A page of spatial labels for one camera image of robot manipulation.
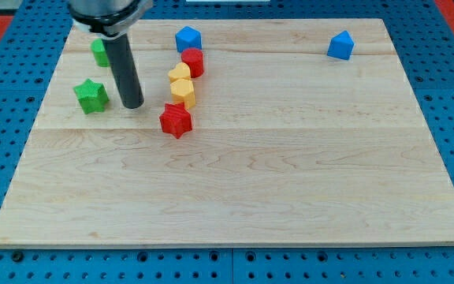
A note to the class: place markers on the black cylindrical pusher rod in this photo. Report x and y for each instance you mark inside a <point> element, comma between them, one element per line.
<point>124,71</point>

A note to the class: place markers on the blue cube block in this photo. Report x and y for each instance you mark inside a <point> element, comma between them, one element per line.
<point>188,37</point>

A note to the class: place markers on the yellow hexagon block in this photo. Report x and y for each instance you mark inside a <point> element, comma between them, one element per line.
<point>182,91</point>

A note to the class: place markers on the blue pentagon block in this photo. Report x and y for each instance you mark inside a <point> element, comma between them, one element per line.
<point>341,46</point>

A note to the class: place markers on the green star block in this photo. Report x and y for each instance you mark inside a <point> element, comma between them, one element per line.
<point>91,96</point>

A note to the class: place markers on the red star block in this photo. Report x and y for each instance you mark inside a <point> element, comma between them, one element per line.
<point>175,120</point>

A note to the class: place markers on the green cylinder block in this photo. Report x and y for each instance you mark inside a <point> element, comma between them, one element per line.
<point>99,53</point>

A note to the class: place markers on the yellow heart block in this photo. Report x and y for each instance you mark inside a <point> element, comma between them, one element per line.
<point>180,71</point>

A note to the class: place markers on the light wooden board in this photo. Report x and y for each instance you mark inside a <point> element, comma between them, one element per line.
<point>290,148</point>

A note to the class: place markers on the red cylinder block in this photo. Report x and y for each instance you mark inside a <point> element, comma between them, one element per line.
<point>193,57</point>

